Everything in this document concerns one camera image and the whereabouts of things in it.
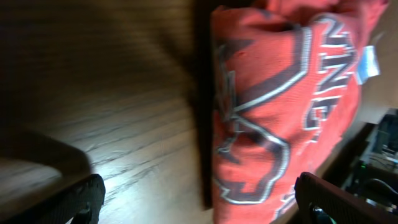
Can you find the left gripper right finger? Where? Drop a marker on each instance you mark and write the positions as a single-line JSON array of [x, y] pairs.
[[312, 191]]

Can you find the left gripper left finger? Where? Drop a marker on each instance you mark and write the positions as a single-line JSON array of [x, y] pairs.
[[79, 203]]

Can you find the coral red t-shirt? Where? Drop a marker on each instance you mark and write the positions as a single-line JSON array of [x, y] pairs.
[[287, 87]]

